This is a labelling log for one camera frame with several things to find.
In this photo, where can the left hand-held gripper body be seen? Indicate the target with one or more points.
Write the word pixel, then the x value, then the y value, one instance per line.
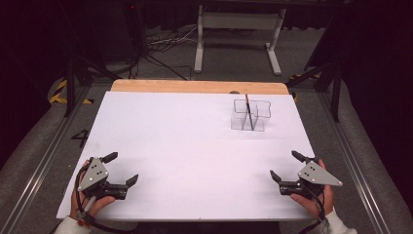
pixel 94 174

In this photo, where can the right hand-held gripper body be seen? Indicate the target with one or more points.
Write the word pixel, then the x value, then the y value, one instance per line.
pixel 319 175

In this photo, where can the clear acrylic organizer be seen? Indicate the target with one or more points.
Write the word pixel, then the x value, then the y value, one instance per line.
pixel 256 117

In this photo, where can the black pencil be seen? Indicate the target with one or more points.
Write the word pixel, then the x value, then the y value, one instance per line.
pixel 249 113

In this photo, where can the person's right hand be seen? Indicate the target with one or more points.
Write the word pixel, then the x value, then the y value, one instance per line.
pixel 316 204

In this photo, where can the person's left hand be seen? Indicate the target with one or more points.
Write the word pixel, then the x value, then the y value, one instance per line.
pixel 97 204

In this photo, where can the white board mat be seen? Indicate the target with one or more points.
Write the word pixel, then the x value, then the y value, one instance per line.
pixel 178 162

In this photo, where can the black metal stand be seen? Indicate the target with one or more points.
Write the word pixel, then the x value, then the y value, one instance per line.
pixel 334 87

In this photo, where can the black tripod stand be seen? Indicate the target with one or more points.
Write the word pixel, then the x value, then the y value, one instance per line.
pixel 70 84

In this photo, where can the black device with red light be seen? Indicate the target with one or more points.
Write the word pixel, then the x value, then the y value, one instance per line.
pixel 133 22

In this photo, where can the white metal stand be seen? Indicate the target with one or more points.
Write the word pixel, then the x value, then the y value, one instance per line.
pixel 240 21

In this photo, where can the aluminium floor rail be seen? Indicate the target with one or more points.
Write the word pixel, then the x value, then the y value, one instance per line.
pixel 45 156
pixel 357 169

